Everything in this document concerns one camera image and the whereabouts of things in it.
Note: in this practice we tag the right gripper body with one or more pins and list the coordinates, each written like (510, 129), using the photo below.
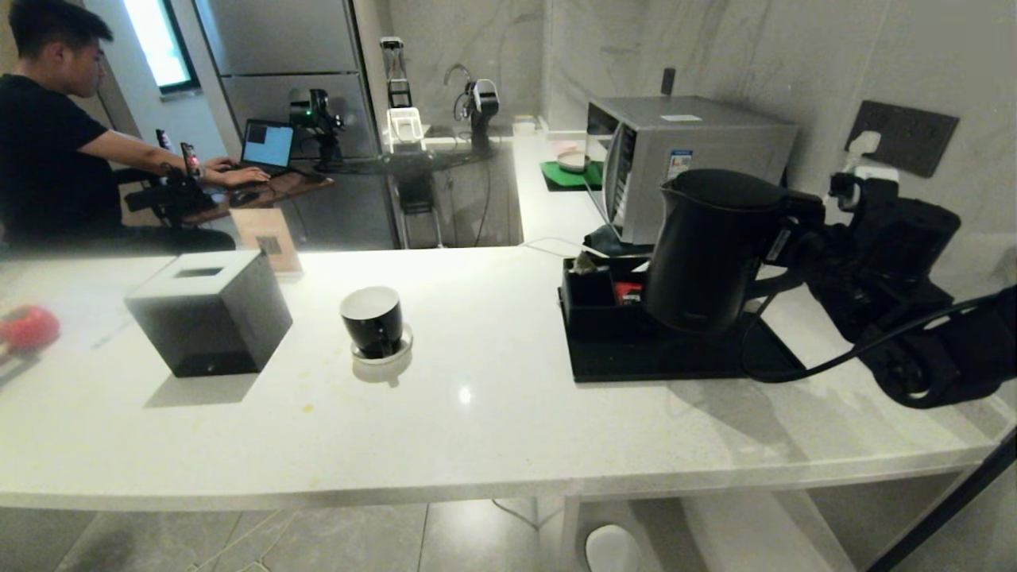
(804, 242)

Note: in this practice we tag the black electric kettle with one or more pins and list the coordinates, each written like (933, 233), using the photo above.
(707, 246)

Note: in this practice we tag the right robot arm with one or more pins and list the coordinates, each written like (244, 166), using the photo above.
(906, 238)

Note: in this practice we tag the tea bag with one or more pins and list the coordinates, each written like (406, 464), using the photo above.
(586, 263)

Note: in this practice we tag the black cup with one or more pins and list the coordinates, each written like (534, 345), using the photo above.
(372, 318)

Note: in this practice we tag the silver microwave oven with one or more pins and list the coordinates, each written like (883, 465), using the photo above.
(699, 135)

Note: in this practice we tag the red packet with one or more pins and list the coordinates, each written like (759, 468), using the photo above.
(628, 293)

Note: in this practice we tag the black tray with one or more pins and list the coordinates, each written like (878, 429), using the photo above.
(636, 357)

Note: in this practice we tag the black organizer box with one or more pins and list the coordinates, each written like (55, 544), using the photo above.
(589, 306)

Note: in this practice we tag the green mat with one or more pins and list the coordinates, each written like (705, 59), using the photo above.
(568, 178)

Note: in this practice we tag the white bowl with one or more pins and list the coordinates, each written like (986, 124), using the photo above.
(572, 161)

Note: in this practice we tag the white bin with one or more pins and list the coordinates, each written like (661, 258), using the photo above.
(612, 550)

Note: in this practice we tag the white saucer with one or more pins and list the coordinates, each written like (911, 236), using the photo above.
(397, 349)

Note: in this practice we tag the wooden desk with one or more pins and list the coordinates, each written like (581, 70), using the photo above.
(278, 189)

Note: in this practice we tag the brown card sign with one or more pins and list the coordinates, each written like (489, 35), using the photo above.
(266, 238)

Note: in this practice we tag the laptop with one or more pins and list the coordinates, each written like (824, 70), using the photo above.
(268, 144)

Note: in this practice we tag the silver refrigerator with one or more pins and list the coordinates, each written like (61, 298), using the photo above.
(286, 56)

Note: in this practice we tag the grey tissue box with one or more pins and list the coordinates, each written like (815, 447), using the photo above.
(208, 314)

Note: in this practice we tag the window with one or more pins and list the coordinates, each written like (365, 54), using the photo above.
(159, 40)

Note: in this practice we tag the person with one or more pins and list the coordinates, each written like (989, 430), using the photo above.
(44, 151)

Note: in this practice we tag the red round object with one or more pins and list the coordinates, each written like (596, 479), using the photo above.
(28, 327)

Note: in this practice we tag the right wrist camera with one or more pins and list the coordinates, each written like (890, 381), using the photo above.
(848, 191)

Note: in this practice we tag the dark wall socket plate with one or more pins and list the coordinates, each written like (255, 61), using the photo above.
(914, 139)

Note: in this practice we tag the small black wall device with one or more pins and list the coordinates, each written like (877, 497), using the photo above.
(668, 81)

